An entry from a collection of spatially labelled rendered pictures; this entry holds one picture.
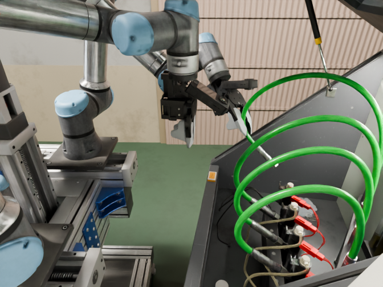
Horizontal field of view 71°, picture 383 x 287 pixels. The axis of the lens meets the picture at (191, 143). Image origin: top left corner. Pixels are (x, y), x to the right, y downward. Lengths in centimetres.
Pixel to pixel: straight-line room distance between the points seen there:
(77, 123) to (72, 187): 25
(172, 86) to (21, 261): 47
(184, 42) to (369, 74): 65
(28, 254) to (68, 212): 48
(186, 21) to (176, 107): 20
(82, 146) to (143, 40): 63
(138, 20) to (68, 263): 63
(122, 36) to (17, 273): 46
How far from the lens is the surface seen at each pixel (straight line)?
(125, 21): 54
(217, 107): 66
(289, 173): 118
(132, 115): 307
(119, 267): 175
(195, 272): 80
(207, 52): 91
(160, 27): 56
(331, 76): 74
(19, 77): 338
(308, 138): 110
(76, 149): 109
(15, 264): 57
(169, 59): 64
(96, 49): 107
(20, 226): 56
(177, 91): 67
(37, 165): 100
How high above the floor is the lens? 162
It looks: 31 degrees down
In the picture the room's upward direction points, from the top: straight up
